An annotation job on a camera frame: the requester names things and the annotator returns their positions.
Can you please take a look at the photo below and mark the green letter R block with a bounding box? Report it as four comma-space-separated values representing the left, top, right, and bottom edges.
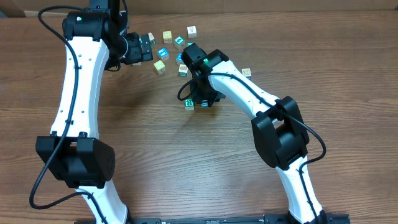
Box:
184, 98, 195, 111

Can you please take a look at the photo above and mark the pretzel picture block blue side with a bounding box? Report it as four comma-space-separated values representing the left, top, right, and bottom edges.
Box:
201, 101, 208, 108

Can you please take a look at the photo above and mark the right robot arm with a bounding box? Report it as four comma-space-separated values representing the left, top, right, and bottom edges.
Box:
182, 44, 326, 223

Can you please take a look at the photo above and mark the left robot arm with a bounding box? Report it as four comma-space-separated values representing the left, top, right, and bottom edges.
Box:
35, 0, 153, 223

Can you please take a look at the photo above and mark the white block green number side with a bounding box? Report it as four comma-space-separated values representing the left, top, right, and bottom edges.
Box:
148, 32, 156, 45

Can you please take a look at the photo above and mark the blue letter T block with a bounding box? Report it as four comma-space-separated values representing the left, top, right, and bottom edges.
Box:
157, 47, 169, 62

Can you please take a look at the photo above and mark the yellow block number 1 side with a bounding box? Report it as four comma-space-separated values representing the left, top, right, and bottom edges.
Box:
154, 60, 166, 75

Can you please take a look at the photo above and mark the pineapple picture block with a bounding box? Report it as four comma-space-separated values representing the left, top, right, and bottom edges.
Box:
178, 64, 188, 77

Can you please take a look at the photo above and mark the yellow block top row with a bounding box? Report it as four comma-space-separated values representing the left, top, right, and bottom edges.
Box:
162, 30, 173, 44

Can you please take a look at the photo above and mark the blue letter H block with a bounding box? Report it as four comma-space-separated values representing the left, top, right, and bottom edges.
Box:
176, 52, 184, 65

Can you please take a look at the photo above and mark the green number 4 block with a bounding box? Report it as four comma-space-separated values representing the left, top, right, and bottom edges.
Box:
174, 35, 185, 50

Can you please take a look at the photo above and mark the white picture block blue side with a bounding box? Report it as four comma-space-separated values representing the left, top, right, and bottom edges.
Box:
242, 68, 252, 80

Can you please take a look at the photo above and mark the white block M side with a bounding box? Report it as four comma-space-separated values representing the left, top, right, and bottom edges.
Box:
187, 26, 197, 39

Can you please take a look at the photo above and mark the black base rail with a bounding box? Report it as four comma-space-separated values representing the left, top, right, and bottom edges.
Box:
74, 213, 351, 224

